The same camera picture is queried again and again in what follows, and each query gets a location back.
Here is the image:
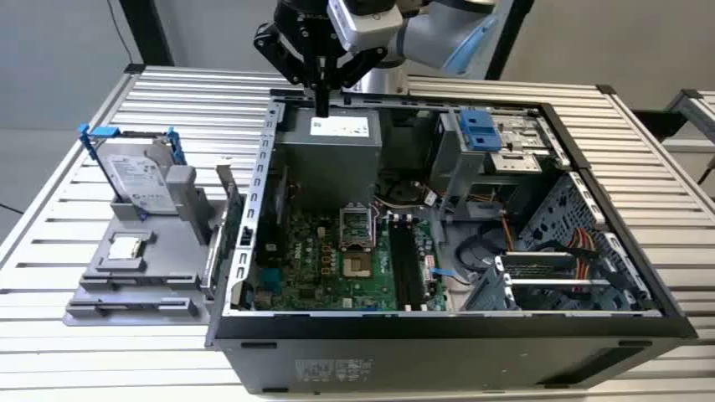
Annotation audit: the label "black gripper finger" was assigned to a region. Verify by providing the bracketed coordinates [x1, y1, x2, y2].
[253, 23, 325, 118]
[322, 47, 389, 118]

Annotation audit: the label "RAM stick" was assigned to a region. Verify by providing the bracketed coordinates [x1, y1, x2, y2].
[73, 299, 191, 314]

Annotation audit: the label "black RAM slot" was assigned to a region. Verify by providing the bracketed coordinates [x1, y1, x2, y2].
[402, 214, 424, 312]
[396, 214, 417, 312]
[410, 214, 430, 312]
[389, 214, 409, 312]

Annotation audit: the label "grey power supply unit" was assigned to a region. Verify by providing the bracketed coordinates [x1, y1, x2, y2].
[277, 106, 385, 213]

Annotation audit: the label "blue drive bay latch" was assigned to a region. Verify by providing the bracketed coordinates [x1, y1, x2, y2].
[458, 107, 500, 152]

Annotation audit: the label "black round fan unit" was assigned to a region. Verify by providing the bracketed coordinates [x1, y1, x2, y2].
[385, 178, 444, 209]

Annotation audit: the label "tall metal disk bay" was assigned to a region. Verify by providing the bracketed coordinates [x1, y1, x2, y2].
[433, 106, 569, 221]

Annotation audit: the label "metal socket cover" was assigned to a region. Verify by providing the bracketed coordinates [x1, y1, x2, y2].
[339, 202, 375, 249]

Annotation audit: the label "hard disk in blue carrier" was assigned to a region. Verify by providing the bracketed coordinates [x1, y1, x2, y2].
[75, 123, 183, 221]

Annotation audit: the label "graphics card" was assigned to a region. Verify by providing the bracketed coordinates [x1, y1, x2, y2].
[201, 154, 251, 302]

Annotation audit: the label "CPU socket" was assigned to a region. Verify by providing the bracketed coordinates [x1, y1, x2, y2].
[341, 250, 375, 281]

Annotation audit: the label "green motherboard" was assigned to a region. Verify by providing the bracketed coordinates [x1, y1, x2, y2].
[254, 207, 449, 312]

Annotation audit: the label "grey parts rack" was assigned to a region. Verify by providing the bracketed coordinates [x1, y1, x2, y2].
[62, 164, 225, 328]

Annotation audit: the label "silver CPU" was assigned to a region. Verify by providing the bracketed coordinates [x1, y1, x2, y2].
[109, 236, 142, 260]

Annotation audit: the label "low metal disk bay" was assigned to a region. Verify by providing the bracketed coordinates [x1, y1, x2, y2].
[464, 246, 656, 313]

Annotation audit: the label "aluminium side table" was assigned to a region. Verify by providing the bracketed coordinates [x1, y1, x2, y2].
[662, 88, 715, 185]

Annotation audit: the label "black grey PC case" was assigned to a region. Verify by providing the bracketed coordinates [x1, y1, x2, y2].
[203, 87, 700, 394]

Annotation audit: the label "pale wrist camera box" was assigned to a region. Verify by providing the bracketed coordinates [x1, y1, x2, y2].
[326, 0, 405, 52]

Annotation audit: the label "black metal post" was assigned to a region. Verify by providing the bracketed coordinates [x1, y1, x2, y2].
[121, 0, 175, 68]
[484, 16, 520, 80]

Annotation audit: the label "coiled black cable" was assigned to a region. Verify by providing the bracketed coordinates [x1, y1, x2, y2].
[456, 232, 508, 276]

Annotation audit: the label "orange yellow wire bundle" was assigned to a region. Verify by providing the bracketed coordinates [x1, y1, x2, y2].
[558, 228, 600, 290]

